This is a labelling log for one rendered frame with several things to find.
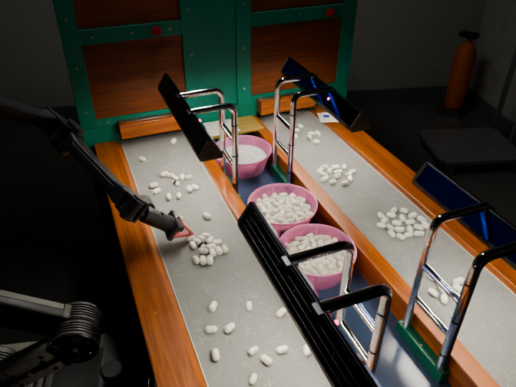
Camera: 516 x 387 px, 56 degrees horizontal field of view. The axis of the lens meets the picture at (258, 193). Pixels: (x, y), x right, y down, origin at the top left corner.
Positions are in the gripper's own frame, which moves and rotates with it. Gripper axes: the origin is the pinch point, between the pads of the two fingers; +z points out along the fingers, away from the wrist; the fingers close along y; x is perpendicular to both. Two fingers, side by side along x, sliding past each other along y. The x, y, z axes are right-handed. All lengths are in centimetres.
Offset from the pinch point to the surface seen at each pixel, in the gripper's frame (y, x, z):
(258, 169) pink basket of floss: 37, -23, 33
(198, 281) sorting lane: -21.6, 3.8, -1.2
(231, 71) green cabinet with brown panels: 79, -47, 16
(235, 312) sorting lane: -37.8, -0.5, 3.9
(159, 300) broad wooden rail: -27.6, 10.8, -13.1
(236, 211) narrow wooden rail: 5.7, -12.8, 13.9
